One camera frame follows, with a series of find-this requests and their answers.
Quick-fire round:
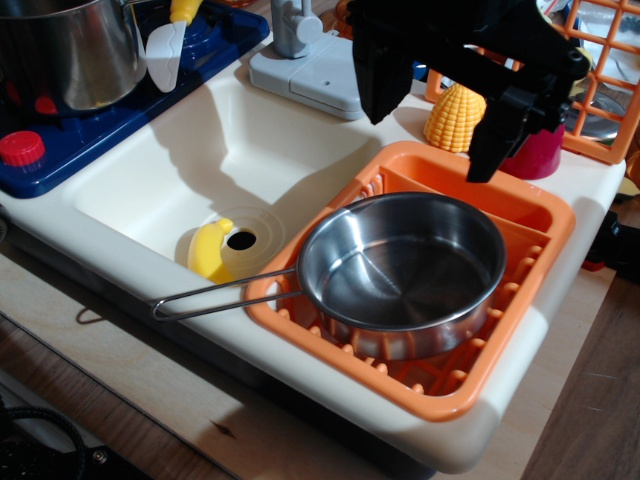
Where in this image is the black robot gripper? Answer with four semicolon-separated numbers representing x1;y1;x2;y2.
347;1;590;183

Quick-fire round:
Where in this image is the yellow toy corn cob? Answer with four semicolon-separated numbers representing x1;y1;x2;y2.
423;83;487;153

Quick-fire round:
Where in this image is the magenta plastic cup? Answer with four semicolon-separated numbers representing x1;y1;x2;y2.
500;125;565;180

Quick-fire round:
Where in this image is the grey toy faucet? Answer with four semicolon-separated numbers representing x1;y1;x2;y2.
249;1;364;120

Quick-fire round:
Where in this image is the orange plastic grid basket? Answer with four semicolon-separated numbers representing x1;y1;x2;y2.
425;0;640;166

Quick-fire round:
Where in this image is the black and red clamp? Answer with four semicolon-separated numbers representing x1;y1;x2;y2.
582;211;639;281

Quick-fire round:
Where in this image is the yellow toy banana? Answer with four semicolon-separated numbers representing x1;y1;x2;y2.
187;218;234;284

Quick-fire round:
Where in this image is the blue toy stove top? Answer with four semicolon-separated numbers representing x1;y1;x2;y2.
1;1;269;198

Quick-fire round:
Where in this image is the large steel pot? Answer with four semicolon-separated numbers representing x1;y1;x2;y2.
1;1;147;117

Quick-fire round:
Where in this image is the red stove knob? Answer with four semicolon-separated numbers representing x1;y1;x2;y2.
0;131;46;167

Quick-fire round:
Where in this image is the small steel pan wire handle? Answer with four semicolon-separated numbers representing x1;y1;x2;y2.
151;192;508;362

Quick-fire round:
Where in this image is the toy knife yellow handle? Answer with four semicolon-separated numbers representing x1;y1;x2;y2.
145;0;202;93

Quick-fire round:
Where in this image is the black cable bundle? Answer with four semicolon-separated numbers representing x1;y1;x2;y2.
0;405;89;480

